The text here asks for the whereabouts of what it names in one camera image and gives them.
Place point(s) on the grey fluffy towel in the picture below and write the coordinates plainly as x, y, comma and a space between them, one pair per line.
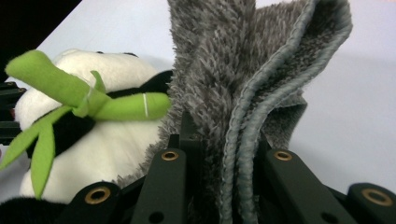
218, 77

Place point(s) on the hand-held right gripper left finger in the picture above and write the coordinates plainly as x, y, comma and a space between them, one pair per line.
190, 130

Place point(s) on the light blue table mat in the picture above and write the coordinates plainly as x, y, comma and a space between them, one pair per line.
358, 93

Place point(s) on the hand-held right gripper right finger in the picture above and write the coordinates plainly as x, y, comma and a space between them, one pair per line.
261, 146

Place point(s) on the panda plush toy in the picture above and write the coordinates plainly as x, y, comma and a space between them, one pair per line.
118, 155

